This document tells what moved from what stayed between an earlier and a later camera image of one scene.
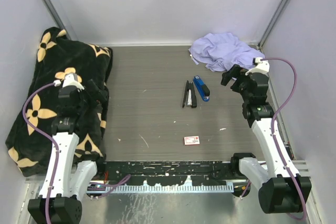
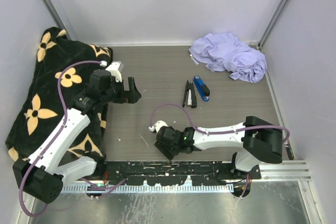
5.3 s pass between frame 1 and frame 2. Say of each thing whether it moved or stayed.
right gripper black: moved
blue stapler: stayed
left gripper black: moved
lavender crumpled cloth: stayed
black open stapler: stayed
